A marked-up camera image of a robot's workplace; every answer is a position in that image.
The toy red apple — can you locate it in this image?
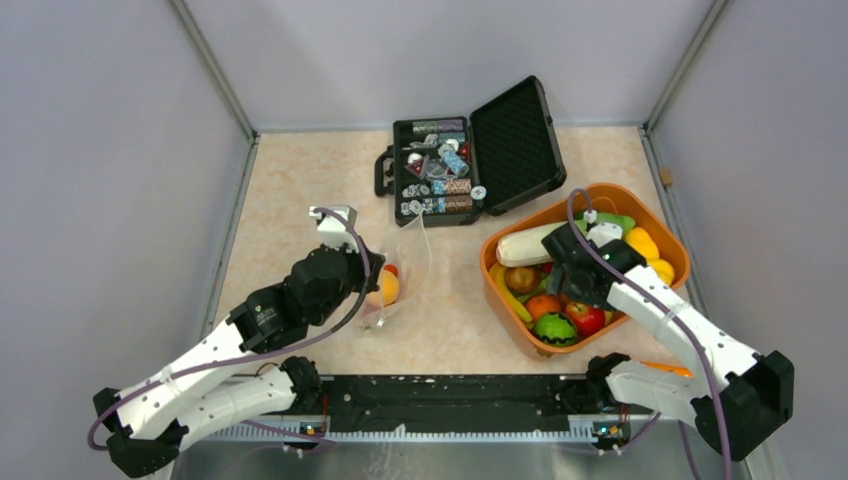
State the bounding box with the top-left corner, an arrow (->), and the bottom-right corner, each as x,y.
564,302 -> 607,338

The toy brown pear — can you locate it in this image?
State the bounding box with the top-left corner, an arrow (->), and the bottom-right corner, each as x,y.
504,266 -> 542,294

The toy orange carrot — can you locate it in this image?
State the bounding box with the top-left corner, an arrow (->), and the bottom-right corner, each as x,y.
642,361 -> 694,378

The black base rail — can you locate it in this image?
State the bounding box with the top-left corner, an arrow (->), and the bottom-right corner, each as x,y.
288,374 -> 645,434

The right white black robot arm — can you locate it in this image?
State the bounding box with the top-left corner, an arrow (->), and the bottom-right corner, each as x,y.
541,224 -> 795,462

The toy orange fruit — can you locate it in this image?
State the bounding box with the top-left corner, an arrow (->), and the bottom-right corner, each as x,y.
524,294 -> 562,323

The toy yellow bell pepper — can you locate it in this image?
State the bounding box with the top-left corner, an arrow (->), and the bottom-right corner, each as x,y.
624,227 -> 661,261

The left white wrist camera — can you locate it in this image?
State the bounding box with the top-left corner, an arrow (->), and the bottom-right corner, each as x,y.
309,205 -> 359,253

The orange plastic basket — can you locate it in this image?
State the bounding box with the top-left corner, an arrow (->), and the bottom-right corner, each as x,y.
480,182 -> 692,360

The clear zip top bag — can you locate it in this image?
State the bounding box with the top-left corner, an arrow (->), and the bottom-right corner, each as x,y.
358,214 -> 432,330

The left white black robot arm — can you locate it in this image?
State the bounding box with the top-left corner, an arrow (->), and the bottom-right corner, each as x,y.
93,245 -> 386,479

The toy yellow banana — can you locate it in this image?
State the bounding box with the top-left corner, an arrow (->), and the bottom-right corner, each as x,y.
489,262 -> 533,327

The black poker chip case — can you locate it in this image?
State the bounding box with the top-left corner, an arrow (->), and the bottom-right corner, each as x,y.
374,76 -> 567,227

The toy peach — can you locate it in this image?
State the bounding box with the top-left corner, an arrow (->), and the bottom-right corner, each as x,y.
366,269 -> 400,308

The toy green white cabbage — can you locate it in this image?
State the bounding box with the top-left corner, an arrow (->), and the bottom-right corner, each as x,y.
496,212 -> 636,267

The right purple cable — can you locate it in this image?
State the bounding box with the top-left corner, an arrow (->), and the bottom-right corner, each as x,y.
566,188 -> 734,480

